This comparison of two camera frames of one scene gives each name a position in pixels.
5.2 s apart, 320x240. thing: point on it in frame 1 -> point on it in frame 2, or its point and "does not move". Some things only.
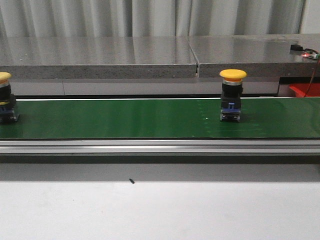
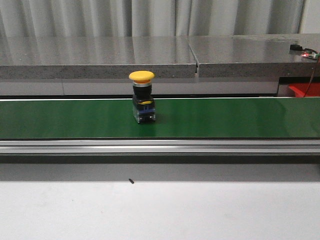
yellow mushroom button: [8, 110] -> [143, 105]
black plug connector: [296, 47] does not move
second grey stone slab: [258, 55] does not move
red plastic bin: [300, 89] does not move
